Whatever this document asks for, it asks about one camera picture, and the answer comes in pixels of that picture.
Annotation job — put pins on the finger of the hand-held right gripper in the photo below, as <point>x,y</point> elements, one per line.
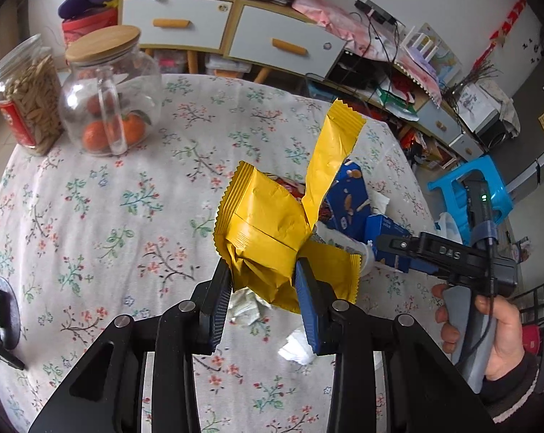
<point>398,244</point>

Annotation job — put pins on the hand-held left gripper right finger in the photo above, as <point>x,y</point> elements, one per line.
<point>310,309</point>

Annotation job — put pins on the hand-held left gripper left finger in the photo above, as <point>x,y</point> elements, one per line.
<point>220,300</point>

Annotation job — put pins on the blue snack wrapper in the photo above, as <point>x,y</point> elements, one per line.
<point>348,189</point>

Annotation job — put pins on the yellow snack wrapper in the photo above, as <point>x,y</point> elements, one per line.
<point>263,216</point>

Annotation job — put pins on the person's right forearm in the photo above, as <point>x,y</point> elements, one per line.
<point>510,397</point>

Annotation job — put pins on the person's right hand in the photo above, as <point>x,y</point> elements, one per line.
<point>504,338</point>

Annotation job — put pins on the blue carton box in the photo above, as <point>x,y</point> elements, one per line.
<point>382,225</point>

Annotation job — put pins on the crumpled white tissue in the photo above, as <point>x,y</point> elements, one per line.
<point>380,203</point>
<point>247,311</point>
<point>296,347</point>

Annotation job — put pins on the white plastic cup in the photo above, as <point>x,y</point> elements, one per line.
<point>348,246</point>

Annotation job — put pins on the blue plastic stool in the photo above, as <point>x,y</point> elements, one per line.
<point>452,180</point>

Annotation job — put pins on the red plastic object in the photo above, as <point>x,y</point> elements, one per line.
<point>531,338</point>

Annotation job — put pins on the low white cabinet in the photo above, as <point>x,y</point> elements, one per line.
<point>438,121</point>

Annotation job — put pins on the grey box appliance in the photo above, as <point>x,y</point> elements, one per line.
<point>492,133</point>

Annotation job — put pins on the floral tablecloth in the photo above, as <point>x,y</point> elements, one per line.
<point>118,189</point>

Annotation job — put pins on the bunch of dried twigs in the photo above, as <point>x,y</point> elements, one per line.
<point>474,74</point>

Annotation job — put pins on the orange mandarin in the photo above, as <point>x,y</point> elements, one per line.
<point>134,128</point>
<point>94,137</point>
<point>94,104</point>

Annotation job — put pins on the colourful picture board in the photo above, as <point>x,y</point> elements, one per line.
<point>447,58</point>

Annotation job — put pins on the small white rack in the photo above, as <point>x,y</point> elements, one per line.
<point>418,40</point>

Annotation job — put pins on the black round stand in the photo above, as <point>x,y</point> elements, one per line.
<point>6,315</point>

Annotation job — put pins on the black bar-shaped device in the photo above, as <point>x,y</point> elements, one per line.
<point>375,11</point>

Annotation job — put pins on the clear plastic storage box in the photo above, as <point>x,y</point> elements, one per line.
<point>226,65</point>

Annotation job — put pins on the pink cloth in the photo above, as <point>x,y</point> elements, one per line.
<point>326,16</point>

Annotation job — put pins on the glass jar with wooden lid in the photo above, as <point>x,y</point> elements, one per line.
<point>132,76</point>

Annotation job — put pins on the plastic jar of seeds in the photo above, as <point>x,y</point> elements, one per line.
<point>33,99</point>

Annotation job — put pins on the wooden cabinet with drawers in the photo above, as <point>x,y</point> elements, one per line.
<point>235,2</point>

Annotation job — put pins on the red wall decoration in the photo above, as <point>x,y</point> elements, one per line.
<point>513,16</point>

